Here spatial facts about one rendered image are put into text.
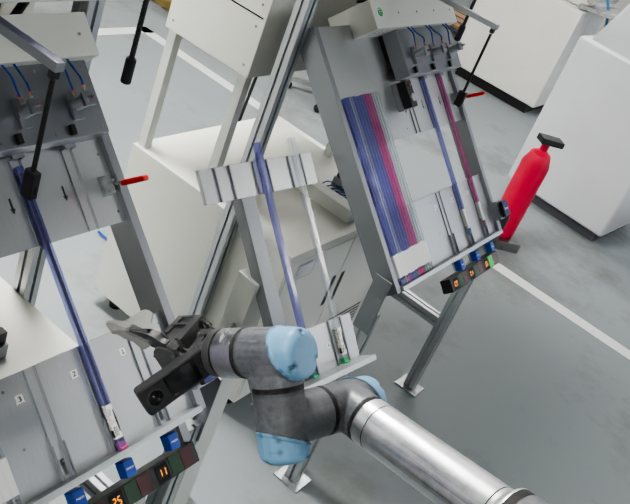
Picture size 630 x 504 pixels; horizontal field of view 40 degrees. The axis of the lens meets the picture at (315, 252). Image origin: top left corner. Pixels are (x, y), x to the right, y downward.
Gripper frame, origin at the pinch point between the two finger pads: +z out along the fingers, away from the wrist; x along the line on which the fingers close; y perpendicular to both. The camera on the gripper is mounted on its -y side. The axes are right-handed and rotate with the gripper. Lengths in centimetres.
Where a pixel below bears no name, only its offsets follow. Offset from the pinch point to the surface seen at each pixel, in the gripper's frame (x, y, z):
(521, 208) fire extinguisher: -147, 280, 66
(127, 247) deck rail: 7.2, 23.8, 15.7
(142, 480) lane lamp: -23.1, -5.1, 8.2
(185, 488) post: -66, 27, 51
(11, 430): 1.4, -17.5, 9.8
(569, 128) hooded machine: -147, 360, 62
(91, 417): -7.5, -5.5, 9.4
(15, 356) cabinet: -4.7, 6.7, 42.5
